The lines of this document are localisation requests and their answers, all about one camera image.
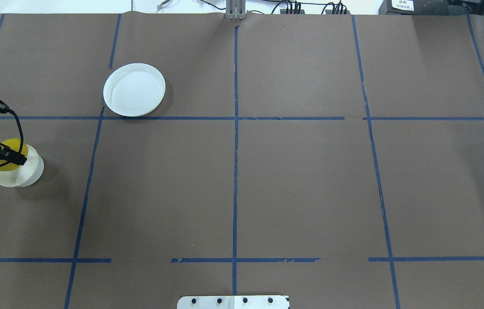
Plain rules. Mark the yellow lemon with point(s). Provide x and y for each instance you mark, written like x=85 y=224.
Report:
x=14 y=143

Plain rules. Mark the white bowl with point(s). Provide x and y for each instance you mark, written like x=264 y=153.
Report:
x=25 y=175

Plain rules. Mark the white plate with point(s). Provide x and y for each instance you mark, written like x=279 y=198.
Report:
x=134 y=90

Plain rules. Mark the brown paper table cover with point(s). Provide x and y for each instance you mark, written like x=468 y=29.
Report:
x=337 y=160

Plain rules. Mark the black power box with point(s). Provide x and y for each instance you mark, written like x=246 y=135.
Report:
x=421 y=7

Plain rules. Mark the metal base plate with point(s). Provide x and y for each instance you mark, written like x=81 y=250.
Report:
x=234 y=302

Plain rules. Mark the aluminium frame post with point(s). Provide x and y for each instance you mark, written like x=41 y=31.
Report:
x=235 y=9

